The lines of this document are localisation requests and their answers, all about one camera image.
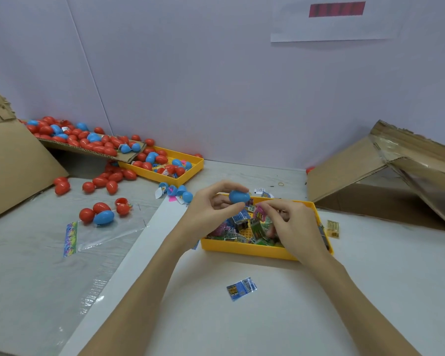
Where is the person's right hand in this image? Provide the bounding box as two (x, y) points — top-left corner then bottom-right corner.
(255, 198), (333, 270)

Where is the person's left hand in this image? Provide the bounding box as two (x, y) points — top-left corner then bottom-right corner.
(167, 180), (252, 253)

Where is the yellow label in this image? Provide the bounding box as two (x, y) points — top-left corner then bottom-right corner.
(324, 219), (341, 239)

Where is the single blue plastic egg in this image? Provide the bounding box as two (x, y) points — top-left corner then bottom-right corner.
(229, 190), (252, 205)

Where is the blue packet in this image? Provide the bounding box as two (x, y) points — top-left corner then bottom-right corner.
(225, 275), (258, 303)

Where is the pile of plastic eggs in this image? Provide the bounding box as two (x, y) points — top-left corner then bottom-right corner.
(21, 116), (206, 227)

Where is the person's right forearm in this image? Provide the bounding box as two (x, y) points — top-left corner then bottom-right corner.
(308, 254), (424, 356)

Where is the person's left forearm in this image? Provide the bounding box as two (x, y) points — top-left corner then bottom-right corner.
(78, 237), (197, 356)

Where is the yellow plastic tray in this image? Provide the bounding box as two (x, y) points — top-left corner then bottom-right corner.
(199, 196), (335, 263)

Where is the yellow tray under eggs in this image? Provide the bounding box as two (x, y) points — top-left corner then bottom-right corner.
(119, 146), (206, 187)

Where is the torn flattened cardboard box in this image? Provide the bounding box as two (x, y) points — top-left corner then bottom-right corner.
(306, 120), (445, 235)

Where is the clear bag with coloured label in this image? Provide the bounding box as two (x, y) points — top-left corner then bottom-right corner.
(62, 207), (148, 258)

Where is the brown cardboard sheet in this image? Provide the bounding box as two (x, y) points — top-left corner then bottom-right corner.
(39, 139), (145, 165)

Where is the tall brown cardboard box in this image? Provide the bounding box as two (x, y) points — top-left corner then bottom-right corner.
(0, 77), (70, 225)

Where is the white paper sign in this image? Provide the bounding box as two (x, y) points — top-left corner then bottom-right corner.
(270, 0), (406, 44)

